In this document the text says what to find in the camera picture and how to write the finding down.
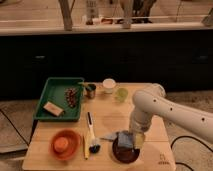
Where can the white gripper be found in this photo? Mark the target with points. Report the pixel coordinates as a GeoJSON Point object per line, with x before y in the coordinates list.
{"type": "Point", "coordinates": [141, 126]}

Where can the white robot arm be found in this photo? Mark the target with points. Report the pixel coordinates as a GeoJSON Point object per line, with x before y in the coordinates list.
{"type": "Point", "coordinates": [151, 101]}

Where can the dark purple bowl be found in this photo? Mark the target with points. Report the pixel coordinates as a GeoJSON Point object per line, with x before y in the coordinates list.
{"type": "Point", "coordinates": [123, 154]}

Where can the orange bowl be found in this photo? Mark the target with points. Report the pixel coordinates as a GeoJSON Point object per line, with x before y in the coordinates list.
{"type": "Point", "coordinates": [74, 140]}

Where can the black white dish brush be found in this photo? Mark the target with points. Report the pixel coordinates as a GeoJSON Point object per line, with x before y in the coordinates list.
{"type": "Point", "coordinates": [94, 141]}

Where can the green translucent cup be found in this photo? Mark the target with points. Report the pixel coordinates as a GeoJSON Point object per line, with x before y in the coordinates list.
{"type": "Point", "coordinates": [121, 94]}

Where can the yellow stick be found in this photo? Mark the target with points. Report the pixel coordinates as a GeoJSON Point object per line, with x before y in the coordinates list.
{"type": "Point", "coordinates": [86, 146]}

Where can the white cup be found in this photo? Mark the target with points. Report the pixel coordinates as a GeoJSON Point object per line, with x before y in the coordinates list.
{"type": "Point", "coordinates": [109, 85]}

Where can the metal cup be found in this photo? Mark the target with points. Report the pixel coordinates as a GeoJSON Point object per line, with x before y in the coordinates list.
{"type": "Point", "coordinates": [90, 90]}

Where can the orange round object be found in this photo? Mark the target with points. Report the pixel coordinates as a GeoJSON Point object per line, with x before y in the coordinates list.
{"type": "Point", "coordinates": [61, 144]}

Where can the bunch of red grapes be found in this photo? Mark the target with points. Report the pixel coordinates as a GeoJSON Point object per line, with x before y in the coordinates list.
{"type": "Point", "coordinates": [70, 95]}

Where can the green plastic tray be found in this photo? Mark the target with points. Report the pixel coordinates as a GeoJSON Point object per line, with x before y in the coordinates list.
{"type": "Point", "coordinates": [54, 92]}

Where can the tan wooden block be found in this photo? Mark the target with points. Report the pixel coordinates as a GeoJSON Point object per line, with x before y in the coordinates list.
{"type": "Point", "coordinates": [53, 109]}

